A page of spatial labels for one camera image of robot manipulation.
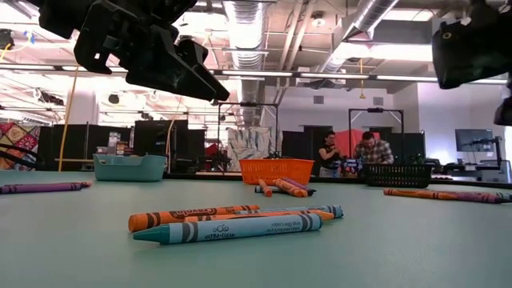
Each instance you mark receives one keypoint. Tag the long ceiling light strip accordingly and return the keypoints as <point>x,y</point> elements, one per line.
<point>256,73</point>

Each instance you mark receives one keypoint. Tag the red cloth backdrop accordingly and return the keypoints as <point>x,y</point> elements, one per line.
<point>348,142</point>

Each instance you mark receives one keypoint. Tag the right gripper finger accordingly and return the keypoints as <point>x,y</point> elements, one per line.
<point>505,112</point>

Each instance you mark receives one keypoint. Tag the colourful patterned cloth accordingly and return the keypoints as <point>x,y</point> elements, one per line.
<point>18,136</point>

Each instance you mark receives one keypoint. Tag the black ceiling speaker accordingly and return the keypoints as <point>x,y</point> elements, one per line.
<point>113,98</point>

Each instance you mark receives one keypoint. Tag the slanted silver ventilation duct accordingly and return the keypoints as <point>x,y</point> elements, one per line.
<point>368,16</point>

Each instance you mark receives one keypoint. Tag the black monitor screen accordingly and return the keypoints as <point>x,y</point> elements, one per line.
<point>472,140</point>

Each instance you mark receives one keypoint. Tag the stack of boxes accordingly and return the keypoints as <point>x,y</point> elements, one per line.
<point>120,148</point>

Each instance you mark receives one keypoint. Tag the black metal frame rig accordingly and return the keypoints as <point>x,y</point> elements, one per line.
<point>250,104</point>
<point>376,109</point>

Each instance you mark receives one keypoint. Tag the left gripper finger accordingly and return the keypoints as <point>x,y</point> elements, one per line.
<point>196,58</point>
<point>160,68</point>

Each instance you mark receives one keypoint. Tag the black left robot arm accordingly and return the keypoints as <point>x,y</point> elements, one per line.
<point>60,16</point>

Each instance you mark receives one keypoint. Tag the person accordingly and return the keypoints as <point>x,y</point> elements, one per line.
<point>330,154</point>
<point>376,150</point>

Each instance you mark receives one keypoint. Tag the black background robot arm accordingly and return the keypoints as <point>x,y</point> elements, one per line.
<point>498,148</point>

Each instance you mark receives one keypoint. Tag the white patterned sheet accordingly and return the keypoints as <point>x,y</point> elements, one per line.
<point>250,146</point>

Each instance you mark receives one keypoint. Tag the green table mat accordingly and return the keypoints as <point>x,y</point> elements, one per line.
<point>80,240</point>

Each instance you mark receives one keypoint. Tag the orange plastic basket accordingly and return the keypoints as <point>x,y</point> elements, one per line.
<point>260,170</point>

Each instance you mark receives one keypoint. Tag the grey equipment box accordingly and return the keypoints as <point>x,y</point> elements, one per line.
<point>496,172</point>

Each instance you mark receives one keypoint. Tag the teal plastic bin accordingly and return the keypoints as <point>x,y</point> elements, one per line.
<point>130,168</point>

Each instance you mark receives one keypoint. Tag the black plastic basket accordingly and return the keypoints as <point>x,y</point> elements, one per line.
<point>400,176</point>

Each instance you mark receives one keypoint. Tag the round ceiling lamp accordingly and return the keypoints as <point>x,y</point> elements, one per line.
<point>318,20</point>

